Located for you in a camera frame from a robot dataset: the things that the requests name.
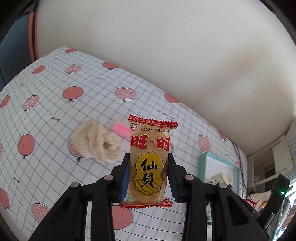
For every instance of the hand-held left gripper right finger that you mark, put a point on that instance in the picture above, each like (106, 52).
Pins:
(174, 187)

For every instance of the rice cracker packet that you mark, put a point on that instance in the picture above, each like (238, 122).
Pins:
(148, 162)

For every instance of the pink folding comb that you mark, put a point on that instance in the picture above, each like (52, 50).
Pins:
(121, 129)

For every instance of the teal cardboard box lid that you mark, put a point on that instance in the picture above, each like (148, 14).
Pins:
(202, 166)

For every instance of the cream lace scrunchie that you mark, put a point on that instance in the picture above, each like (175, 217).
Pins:
(97, 141)

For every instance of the white wooden shelf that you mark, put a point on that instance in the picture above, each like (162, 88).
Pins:
(279, 153)

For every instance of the white plastic bag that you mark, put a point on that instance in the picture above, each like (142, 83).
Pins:
(256, 200)

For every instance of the pink headboard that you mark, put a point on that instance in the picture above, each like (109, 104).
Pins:
(33, 34)

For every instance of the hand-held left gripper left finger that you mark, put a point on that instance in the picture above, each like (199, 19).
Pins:
(124, 185)

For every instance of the white hair claw clip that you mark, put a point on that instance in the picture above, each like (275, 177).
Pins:
(222, 178)

